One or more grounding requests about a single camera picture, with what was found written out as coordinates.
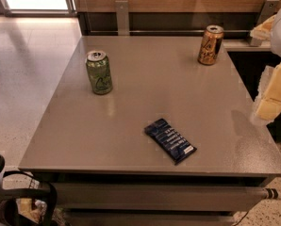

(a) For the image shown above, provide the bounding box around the grey table drawer cabinet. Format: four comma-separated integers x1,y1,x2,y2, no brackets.
51,172,275,226

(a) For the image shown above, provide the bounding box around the green soda can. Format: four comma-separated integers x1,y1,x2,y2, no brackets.
85,50,113,95

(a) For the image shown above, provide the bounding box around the metal wall bracket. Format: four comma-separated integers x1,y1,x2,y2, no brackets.
247,0,279,47
115,0,130,36

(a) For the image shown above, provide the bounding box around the white striped pole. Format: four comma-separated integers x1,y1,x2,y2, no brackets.
263,188,281,200

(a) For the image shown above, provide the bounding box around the orange soda can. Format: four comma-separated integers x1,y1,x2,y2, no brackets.
197,24,224,65

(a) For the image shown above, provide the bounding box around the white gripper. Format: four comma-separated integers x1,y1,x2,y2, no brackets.
250,9,281,123

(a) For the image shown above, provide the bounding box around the blue rxbar wrapper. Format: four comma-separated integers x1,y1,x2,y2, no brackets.
144,119,197,165

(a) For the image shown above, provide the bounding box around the right metal wall bracket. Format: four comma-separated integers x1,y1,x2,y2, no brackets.
247,0,279,47

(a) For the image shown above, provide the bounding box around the left metal wall bracket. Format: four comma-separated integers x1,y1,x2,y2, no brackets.
115,0,130,36

